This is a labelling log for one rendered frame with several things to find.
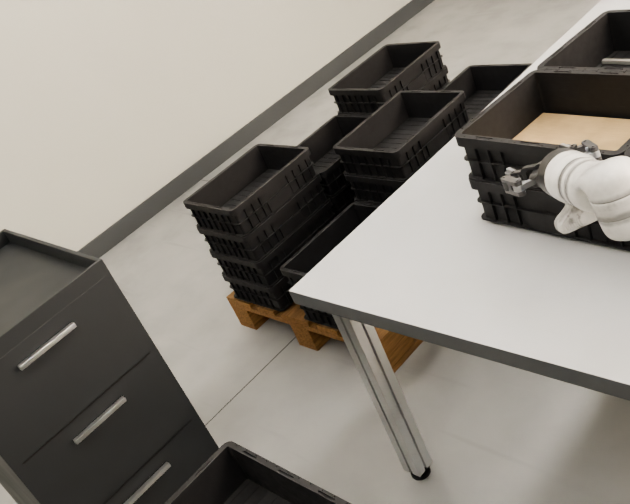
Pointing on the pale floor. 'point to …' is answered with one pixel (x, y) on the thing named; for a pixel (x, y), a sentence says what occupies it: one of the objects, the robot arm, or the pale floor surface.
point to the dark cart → (75, 384)
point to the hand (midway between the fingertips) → (537, 161)
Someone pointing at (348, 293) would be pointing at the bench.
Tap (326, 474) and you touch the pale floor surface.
